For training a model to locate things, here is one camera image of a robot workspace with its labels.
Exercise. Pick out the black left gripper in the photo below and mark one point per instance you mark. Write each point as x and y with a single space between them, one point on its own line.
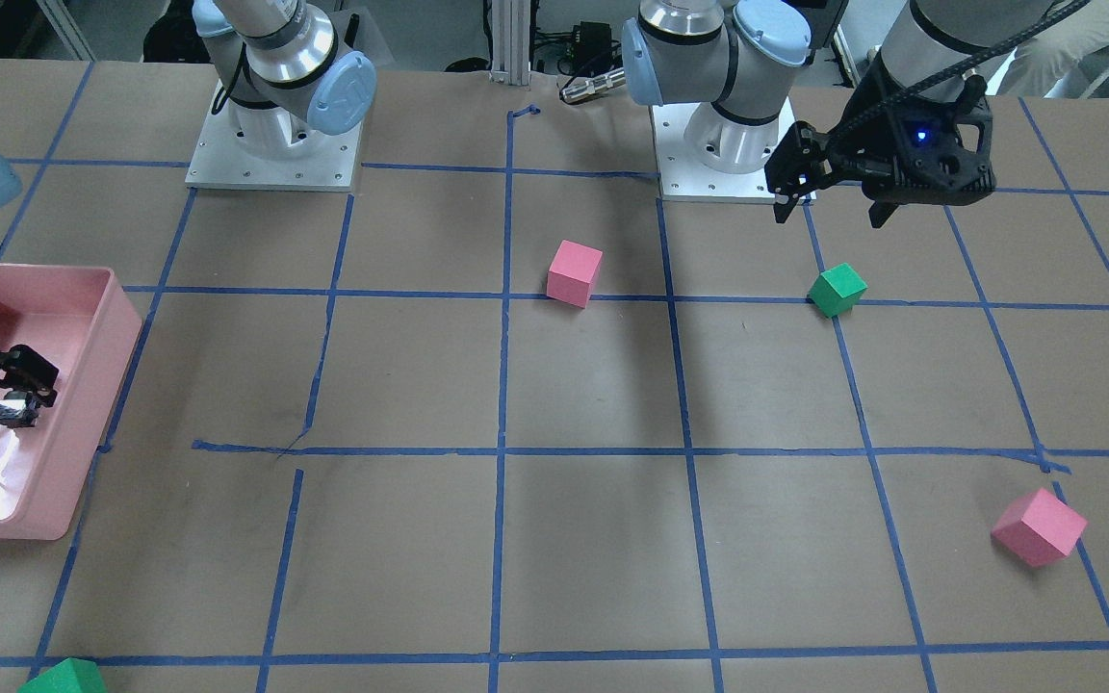
864 128

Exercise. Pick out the pink plastic bin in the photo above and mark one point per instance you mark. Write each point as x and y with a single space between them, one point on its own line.
81 321

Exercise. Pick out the green cube far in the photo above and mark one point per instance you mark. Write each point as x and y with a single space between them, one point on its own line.
836 290

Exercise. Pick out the pink cube centre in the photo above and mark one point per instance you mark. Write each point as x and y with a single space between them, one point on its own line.
573 273

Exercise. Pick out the pink cube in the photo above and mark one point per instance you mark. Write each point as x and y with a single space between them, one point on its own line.
573 273
1039 529

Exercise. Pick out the standing person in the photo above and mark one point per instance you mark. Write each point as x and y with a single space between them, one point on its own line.
1040 63

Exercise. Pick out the green cube near bin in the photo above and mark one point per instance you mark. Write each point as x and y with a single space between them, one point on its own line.
71 675

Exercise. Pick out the pink cube far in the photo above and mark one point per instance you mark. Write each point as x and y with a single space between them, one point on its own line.
1039 529

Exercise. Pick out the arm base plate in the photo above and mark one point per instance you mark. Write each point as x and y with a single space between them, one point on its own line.
705 157
271 151

